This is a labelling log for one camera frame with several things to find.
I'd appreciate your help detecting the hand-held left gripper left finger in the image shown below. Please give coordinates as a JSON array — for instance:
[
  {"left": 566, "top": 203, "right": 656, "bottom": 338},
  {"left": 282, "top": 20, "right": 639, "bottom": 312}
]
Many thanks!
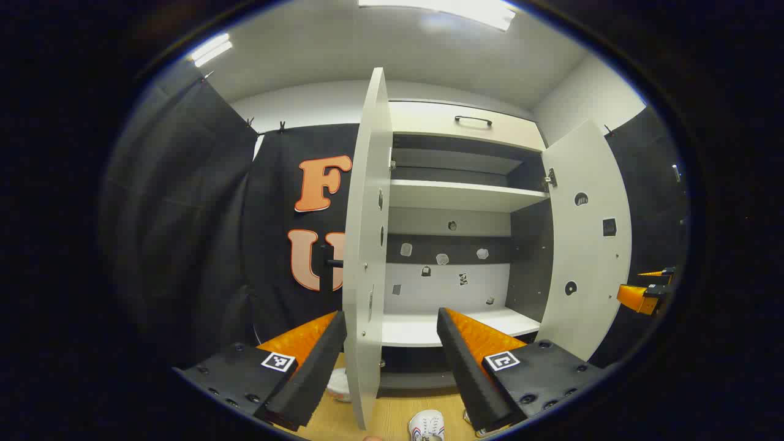
[{"left": 173, "top": 311, "right": 348, "bottom": 432}]

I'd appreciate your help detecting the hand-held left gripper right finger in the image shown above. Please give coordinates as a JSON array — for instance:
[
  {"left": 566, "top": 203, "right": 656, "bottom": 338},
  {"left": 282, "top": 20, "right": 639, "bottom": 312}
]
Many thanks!
[{"left": 437, "top": 307, "right": 607, "bottom": 434}]

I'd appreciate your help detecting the white striped shoe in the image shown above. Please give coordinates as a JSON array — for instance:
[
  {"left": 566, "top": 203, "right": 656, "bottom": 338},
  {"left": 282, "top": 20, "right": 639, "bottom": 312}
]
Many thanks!
[
  {"left": 409, "top": 409, "right": 446, "bottom": 441},
  {"left": 462, "top": 409, "right": 510, "bottom": 437}
]

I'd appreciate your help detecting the white shoe cabinet door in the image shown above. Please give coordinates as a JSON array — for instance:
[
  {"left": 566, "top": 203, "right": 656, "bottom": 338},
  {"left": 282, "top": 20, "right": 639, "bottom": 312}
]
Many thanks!
[
  {"left": 536, "top": 119, "right": 633, "bottom": 362},
  {"left": 342, "top": 67, "right": 393, "bottom": 429}
]

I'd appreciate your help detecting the white and grey shoe cabinet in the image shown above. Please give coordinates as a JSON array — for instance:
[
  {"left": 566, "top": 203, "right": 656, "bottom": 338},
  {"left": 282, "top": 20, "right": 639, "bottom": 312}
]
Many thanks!
[{"left": 342, "top": 67, "right": 633, "bottom": 429}]

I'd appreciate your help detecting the white cabinet shelf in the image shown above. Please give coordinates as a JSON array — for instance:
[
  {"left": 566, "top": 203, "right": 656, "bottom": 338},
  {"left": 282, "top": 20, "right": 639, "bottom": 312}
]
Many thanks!
[
  {"left": 381, "top": 307, "right": 541, "bottom": 349},
  {"left": 388, "top": 179, "right": 550, "bottom": 214},
  {"left": 392, "top": 148, "right": 523, "bottom": 176}
]

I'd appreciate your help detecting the white cabinet drawer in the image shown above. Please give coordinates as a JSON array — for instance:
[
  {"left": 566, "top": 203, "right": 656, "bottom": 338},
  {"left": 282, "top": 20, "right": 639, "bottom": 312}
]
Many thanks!
[{"left": 390, "top": 101, "right": 546, "bottom": 152}]

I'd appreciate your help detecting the white round object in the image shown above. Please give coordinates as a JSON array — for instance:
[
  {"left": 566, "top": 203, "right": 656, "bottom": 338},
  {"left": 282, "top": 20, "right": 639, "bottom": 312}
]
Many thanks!
[{"left": 326, "top": 367, "right": 352, "bottom": 403}]

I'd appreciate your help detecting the black backdrop cloth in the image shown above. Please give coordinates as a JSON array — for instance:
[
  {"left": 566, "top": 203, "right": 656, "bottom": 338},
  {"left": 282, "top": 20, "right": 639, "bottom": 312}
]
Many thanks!
[{"left": 101, "top": 61, "right": 691, "bottom": 371}]

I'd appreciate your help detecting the black door handle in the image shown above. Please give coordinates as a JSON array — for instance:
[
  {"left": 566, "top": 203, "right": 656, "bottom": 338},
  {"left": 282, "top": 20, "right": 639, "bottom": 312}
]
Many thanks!
[{"left": 320, "top": 244, "right": 345, "bottom": 286}]

